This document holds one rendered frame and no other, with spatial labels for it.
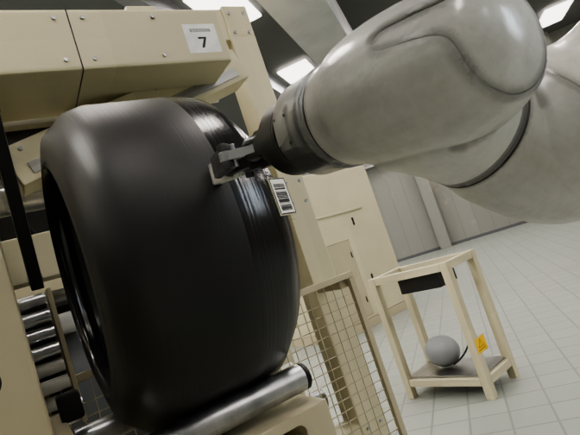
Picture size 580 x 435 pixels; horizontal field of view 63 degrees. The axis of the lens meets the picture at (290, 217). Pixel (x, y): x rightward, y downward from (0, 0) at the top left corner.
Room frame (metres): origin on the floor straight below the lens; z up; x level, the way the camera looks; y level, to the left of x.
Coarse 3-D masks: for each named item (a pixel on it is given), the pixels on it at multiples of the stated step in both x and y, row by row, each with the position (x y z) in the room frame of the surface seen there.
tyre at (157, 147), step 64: (64, 128) 0.66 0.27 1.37; (128, 128) 0.64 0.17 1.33; (192, 128) 0.68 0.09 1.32; (64, 192) 0.64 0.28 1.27; (128, 192) 0.59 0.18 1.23; (192, 192) 0.62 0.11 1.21; (256, 192) 0.67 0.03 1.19; (64, 256) 0.95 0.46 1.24; (128, 256) 0.58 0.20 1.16; (192, 256) 0.61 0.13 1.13; (256, 256) 0.66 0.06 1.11; (128, 320) 0.59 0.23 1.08; (192, 320) 0.62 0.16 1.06; (256, 320) 0.68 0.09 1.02; (128, 384) 0.64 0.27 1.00; (192, 384) 0.66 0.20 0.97
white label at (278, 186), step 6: (270, 180) 0.69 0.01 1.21; (276, 180) 0.70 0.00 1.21; (282, 180) 0.72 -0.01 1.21; (270, 186) 0.69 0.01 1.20; (276, 186) 0.70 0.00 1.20; (282, 186) 0.71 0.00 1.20; (276, 192) 0.69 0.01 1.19; (282, 192) 0.71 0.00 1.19; (288, 192) 0.72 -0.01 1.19; (276, 198) 0.69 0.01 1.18; (282, 198) 0.70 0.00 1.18; (288, 198) 0.71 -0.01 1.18; (276, 204) 0.69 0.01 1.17; (282, 204) 0.70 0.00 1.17; (288, 204) 0.71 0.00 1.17; (282, 210) 0.69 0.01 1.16; (288, 210) 0.70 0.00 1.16; (294, 210) 0.72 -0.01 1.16
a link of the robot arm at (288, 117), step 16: (304, 80) 0.38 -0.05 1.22; (288, 96) 0.39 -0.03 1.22; (288, 112) 0.39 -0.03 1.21; (288, 128) 0.39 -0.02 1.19; (304, 128) 0.37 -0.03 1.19; (288, 144) 0.40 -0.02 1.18; (304, 144) 0.39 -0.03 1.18; (288, 160) 0.42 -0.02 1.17; (304, 160) 0.40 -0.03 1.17; (320, 160) 0.39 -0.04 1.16
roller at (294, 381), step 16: (288, 368) 0.80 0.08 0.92; (304, 368) 0.80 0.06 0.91; (256, 384) 0.76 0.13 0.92; (272, 384) 0.76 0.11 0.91; (288, 384) 0.77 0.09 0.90; (304, 384) 0.79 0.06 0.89; (224, 400) 0.73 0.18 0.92; (240, 400) 0.73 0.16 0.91; (256, 400) 0.74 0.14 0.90; (272, 400) 0.75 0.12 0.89; (192, 416) 0.70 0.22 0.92; (208, 416) 0.70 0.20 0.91; (224, 416) 0.71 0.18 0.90; (240, 416) 0.72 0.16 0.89; (160, 432) 0.68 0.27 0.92; (176, 432) 0.68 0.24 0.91; (192, 432) 0.69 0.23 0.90; (208, 432) 0.70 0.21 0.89
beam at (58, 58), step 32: (0, 32) 0.94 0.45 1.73; (32, 32) 0.97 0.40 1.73; (64, 32) 1.01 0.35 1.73; (96, 32) 1.04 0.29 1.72; (128, 32) 1.08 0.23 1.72; (160, 32) 1.12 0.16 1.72; (0, 64) 0.93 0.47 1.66; (32, 64) 0.96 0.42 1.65; (64, 64) 1.00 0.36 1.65; (96, 64) 1.03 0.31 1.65; (128, 64) 1.07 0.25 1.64; (160, 64) 1.11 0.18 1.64; (192, 64) 1.16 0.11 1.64; (224, 64) 1.22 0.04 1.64; (0, 96) 1.01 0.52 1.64; (32, 96) 1.06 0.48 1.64; (64, 96) 1.11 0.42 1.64; (96, 96) 1.16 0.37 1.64
